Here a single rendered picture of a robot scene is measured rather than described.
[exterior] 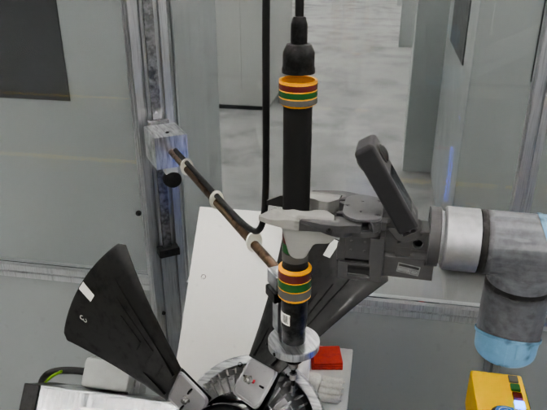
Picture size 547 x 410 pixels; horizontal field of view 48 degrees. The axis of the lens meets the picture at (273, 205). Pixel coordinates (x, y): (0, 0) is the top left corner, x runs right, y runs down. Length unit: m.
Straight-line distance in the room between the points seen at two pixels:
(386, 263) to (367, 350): 1.00
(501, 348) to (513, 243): 0.14
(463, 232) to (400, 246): 0.08
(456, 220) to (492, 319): 0.13
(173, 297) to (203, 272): 0.35
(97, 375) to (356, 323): 0.76
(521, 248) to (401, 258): 0.13
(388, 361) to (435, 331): 0.16
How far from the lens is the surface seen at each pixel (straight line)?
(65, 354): 2.04
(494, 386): 1.32
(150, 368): 1.02
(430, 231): 0.71
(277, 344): 0.84
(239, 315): 1.22
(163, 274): 1.54
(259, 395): 0.95
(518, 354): 0.80
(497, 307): 0.77
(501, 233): 0.72
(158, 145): 1.28
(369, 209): 0.73
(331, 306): 0.94
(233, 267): 1.23
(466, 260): 0.72
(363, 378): 1.80
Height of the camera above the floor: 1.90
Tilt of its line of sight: 25 degrees down
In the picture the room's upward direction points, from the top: straight up
